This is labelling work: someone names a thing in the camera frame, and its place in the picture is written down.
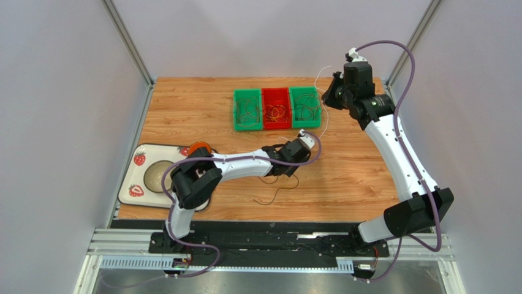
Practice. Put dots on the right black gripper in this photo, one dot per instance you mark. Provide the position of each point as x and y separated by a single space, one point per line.
336 91

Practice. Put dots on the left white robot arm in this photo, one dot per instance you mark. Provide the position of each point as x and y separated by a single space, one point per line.
195 178

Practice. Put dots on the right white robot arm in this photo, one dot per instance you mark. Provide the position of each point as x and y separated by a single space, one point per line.
422 203

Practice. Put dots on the right green bin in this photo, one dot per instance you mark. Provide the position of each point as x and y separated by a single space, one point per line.
306 107

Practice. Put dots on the green bin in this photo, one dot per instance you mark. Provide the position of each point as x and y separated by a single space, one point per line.
247 109
306 107

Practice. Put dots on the red bin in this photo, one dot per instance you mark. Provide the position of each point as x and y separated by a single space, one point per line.
276 108

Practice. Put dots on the left green bin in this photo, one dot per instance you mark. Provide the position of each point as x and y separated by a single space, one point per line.
247 109

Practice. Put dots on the orange plastic cup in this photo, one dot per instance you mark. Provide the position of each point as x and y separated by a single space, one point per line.
199 146

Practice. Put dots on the grey bowl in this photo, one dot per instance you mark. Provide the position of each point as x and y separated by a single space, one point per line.
153 175

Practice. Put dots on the strawberry pattern tray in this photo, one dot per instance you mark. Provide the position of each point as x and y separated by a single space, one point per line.
133 190

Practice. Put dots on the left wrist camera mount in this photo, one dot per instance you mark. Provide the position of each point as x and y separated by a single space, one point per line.
306 139

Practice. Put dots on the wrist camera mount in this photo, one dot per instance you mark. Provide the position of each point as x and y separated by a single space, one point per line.
353 58
306 139

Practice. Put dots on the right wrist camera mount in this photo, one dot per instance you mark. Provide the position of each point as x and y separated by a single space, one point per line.
353 58

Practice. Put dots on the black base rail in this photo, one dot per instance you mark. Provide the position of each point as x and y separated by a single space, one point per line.
216 235

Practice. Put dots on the aluminium frame rail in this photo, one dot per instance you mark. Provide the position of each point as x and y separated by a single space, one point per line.
129 249

